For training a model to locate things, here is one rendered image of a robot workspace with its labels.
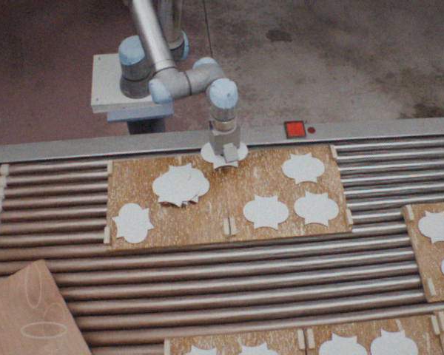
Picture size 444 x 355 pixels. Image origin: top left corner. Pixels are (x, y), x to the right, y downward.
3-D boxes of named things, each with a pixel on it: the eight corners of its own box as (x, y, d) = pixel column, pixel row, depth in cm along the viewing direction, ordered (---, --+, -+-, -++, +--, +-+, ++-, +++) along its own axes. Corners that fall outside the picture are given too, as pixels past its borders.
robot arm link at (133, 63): (117, 62, 187) (113, 38, 175) (149, 54, 190) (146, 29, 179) (125, 83, 182) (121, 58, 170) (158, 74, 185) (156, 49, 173)
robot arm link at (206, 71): (180, 61, 138) (193, 86, 133) (216, 52, 141) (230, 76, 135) (181, 80, 144) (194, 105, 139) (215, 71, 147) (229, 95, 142)
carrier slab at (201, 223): (109, 163, 173) (109, 161, 172) (221, 154, 175) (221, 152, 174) (106, 251, 154) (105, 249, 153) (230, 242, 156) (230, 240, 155)
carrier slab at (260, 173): (222, 155, 175) (222, 152, 174) (331, 148, 177) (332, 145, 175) (230, 242, 156) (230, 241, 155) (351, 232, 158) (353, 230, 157)
